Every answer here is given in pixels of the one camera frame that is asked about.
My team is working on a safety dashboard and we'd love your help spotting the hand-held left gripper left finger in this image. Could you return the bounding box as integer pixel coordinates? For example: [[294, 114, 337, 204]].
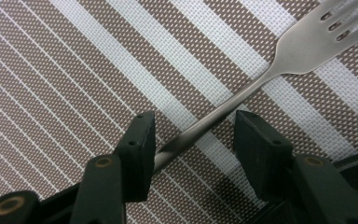
[[69, 110, 157, 224]]

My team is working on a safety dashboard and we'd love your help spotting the striped woven placemat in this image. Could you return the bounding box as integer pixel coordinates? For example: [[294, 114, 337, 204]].
[[0, 0, 358, 224]]

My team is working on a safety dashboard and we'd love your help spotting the silver fork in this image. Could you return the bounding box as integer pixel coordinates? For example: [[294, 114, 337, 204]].
[[153, 0, 358, 175]]

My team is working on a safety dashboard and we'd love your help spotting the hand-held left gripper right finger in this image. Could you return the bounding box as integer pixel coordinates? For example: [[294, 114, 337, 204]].
[[234, 109, 358, 224]]

